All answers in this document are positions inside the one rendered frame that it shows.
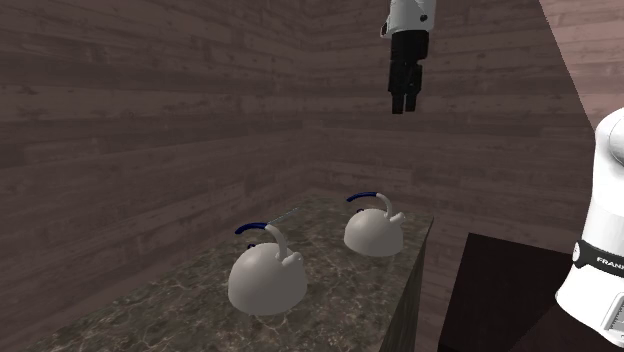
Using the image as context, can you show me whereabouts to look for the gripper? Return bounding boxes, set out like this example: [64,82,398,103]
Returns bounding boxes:
[387,29,431,116]

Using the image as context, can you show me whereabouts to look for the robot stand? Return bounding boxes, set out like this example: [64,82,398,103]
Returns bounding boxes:
[437,232,624,352]

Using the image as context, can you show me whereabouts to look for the small white kettle blue handle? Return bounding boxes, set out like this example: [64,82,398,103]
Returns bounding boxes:
[343,191,407,258]

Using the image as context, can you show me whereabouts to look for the large white kettle blue handle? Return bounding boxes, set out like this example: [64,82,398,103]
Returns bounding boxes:
[227,222,309,317]

